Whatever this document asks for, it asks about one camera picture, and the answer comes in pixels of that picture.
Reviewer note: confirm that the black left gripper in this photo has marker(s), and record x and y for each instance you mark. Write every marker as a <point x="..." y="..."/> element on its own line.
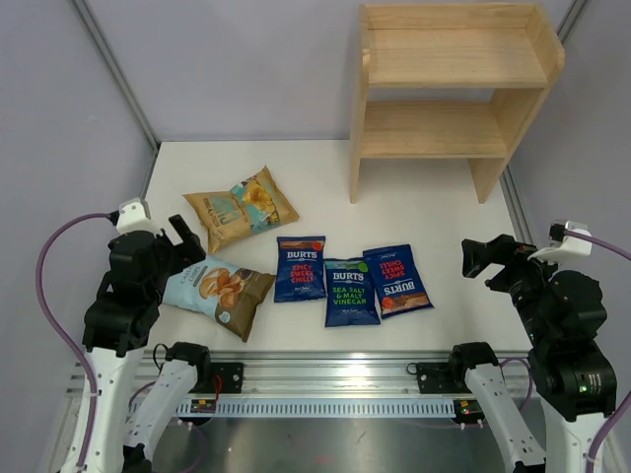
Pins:
<point x="190" y="241"/>

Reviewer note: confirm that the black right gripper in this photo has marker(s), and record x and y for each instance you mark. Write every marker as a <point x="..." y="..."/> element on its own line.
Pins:
<point x="478" y="253"/>

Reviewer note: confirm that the light blue cassava chips bag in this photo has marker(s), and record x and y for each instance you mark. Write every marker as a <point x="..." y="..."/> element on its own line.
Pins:
<point x="227" y="294"/>

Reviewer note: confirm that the tan kettle chips bag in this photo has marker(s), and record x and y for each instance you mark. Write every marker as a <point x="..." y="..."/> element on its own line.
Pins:
<point x="251" y="207"/>

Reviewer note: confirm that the blue Burts spicy chilli bag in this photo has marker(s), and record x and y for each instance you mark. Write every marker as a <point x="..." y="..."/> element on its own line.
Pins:
<point x="300" y="269"/>

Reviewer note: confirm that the blue Burts sea salt bag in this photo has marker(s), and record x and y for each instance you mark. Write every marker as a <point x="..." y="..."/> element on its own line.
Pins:
<point x="351" y="295"/>

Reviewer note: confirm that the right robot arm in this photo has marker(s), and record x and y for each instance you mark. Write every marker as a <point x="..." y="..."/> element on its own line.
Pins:
<point x="561" y="311"/>

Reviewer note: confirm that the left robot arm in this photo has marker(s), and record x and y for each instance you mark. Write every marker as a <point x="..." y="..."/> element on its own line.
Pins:
<point x="117" y="329"/>

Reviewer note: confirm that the wooden two-tier shelf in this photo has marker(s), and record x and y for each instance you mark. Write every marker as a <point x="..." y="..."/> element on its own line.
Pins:
<point x="451" y="81"/>

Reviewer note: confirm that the upside-down Burts spicy chilli bag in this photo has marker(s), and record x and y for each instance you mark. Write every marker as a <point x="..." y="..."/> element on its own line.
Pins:
<point x="396" y="279"/>

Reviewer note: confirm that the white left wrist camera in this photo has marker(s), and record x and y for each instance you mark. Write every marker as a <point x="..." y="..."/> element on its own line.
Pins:
<point x="134" y="215"/>

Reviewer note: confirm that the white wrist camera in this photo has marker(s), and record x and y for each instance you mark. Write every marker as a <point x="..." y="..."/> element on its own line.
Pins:
<point x="566" y="243"/>
<point x="134" y="215"/>

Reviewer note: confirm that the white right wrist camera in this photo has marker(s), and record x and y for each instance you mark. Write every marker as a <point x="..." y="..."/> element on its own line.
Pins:
<point x="566" y="243"/>

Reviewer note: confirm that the black right base bracket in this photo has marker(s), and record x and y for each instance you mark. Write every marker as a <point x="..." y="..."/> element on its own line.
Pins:
<point x="435" y="378"/>

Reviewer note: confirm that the black base bracket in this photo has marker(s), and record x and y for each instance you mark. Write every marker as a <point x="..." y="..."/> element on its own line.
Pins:
<point x="435" y="378"/>
<point x="227" y="377"/>

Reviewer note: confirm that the black left base bracket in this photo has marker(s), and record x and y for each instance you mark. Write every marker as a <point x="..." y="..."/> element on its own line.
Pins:
<point x="227" y="377"/>

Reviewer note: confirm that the aluminium mounting rail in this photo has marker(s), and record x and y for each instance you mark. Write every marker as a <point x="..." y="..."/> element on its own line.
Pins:
<point x="329" y="374"/>

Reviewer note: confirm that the white slotted cable duct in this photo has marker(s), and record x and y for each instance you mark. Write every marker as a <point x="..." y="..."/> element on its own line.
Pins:
<point x="320" y="408"/>

